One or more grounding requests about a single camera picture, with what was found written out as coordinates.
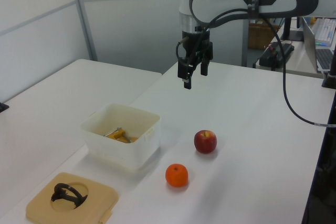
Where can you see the black electronic device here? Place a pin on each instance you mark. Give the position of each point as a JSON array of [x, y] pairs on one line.
[[270, 56]]

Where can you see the grey partition post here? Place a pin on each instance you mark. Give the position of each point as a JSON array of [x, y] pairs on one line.
[[84, 16]]

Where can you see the red apple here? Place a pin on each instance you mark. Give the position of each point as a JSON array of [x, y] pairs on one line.
[[205, 142]]

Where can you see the beige container lid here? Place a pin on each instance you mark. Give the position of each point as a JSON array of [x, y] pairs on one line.
[[97, 197]]

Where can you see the black machine frame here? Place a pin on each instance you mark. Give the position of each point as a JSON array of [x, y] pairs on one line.
[[325, 176]]

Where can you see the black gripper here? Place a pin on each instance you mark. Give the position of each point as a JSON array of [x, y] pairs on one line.
[[195, 37]]

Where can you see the black monitor stand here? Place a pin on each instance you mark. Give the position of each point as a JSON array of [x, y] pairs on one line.
[[287, 31]]

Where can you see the black table clamp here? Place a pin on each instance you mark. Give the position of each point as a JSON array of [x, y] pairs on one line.
[[3, 107]]

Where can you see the white plastic container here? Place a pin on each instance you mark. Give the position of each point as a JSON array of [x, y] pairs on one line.
[[123, 153]]

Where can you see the silver laptop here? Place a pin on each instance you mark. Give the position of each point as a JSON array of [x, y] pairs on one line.
[[311, 43]]

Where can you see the black pole with base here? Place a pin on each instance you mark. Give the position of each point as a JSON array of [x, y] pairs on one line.
[[332, 72]]

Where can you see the orange fruit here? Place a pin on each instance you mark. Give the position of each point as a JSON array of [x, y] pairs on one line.
[[176, 175]]

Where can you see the grey desk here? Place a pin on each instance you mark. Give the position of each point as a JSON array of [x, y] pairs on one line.
[[299, 61]]

